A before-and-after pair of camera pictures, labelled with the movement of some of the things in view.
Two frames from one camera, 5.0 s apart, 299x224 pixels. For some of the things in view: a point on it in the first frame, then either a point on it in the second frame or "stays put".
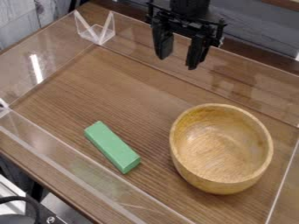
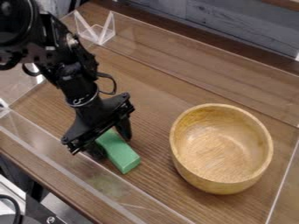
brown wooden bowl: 221,145 stays put
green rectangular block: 117,151 stays put
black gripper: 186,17 -> 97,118
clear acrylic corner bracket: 94,32 stays put
